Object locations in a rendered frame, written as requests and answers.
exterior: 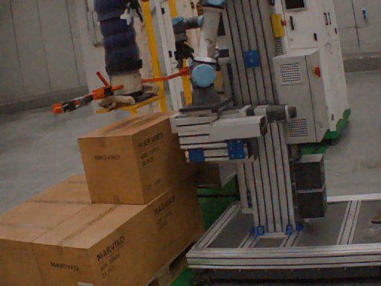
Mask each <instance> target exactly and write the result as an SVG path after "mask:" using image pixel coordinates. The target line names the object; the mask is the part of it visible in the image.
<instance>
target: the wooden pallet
mask: <svg viewBox="0 0 381 286"><path fill-rule="evenodd" d="M204 229H205V228H202V229H201V230H200V231H199V232H198V233H197V234H196V235H195V236H194V237H193V238H191V240H190V241H188V242H187V243H186V244H185V245H184V246H183V248H181V249H180V250H179V251H178V252H177V253H176V254H175V255H174V256H173V257H172V258H171V259H170V260H169V261H168V262H167V263H166V264H165V265H164V266H163V267H161V269H159V271H158V272H156V273H155V274H154V275H153V276H152V277H150V279H149V280H147V281H146V282H145V283H144V284H143V285H142V286H169V285H170V283H171V282H173V281H174V280H175V279H176V277H177V276H179V274H180V273H181V272H182V271H183V270H185V268H186V267H187V266H188V264H187V260H186V257H185V254H186V253H187V252H188V251H189V250H190V249H191V247H192V246H194V245H195V244H196V242H197V241H198V240H199V239H200V238H201V237H202V236H203V235H204ZM183 251H185V252H184V253H182V252H183ZM180 253H182V254H181V256H180V257H179V258H178V259H177V260H176V261H174V262H173V264H171V265H170V266H168V264H170V263H171V262H172V261H173V260H174V259H175V258H176V257H178V256H179V254H180Z"/></svg>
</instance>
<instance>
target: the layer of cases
mask: <svg viewBox="0 0 381 286"><path fill-rule="evenodd" d="M202 228H203V223H202V216H201V212H200V208H199V198H198V194H197V189H196V181H195V178H194V173H192V174H191V175H190V176H188V177H186V178H185V179H183V180H182V181H180V182H178V183H177V184H175V185H174V186H172V187H171V188H169V189H168V190H167V191H166V192H164V193H161V194H160V195H159V196H157V197H156V198H155V199H153V200H151V201H150V202H148V203H147V204H145V205H137V204H114V203H93V202H91V199H90V196H89V188H88V184H87V181H86V176H85V174H74V175H72V176H71V177H69V178H66V179H64V180H63V181H62V182H59V183H57V184H56V185H53V186H52V187H50V188H47V189H46V190H44V191H43V192H41V193H39V194H37V195H35V196H34V197H31V198H30V199H28V200H26V201H25V202H23V203H20V204H19V205H17V206H15V207H13V208H12V209H9V210H8V211H7V212H4V213H3V214H0V286H142V285H143V284H144V283H145V282H146V281H147V280H149V279H150V277H152V276H153V275H154V274H155V273H156V272H158V271H159V269H161V267H163V266H164V265H165V264H166V263H167V262H168V261H169V260H170V259H171V258H172V257H173V256H174V255H175V254H176V253H177V252H178V251H179V250H180V249H181V248H183V246H184V245H185V244H186V243H187V242H188V241H190V240H191V238H193V237H194V236H195V235H196V234H197V233H198V232H199V231H200V230H201V229H202Z"/></svg>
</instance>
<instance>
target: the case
mask: <svg viewBox="0 0 381 286"><path fill-rule="evenodd" d="M178 112H179V111H171V112H154V113H145V114H137V115H131V116H128V117H126V118H123V119H121V120H119V121H116V122H115V123H113V124H110V125H106V126H104V127H101V128H100V129H98V130H95V131H94V132H91V133H87V134H85V135H83V136H81V137H79V138H77V142H78V146H79V149H80V154H81V158H82V164H83V170H84V172H85V176H86V181H87V184H88V188H89V196H90V199H91V202H93V203H114V204H137V205H145V204H147V203H148V202H150V201H151V200H153V199H155V198H156V197H157V196H159V195H160V194H161V193H164V192H166V191H167V190H168V189H169V188H171V187H172V186H174V185H175V184H177V183H178V182H180V181H182V180H183V179H185V178H186V177H188V176H190V175H191V174H192V173H193V172H194V171H196V169H195V164H194V162H189V163H187V162H186V158H185V150H184V149H181V148H180V143H179V137H178V133H172V130H171V125H170V116H172V115H174V114H175V113H178Z"/></svg>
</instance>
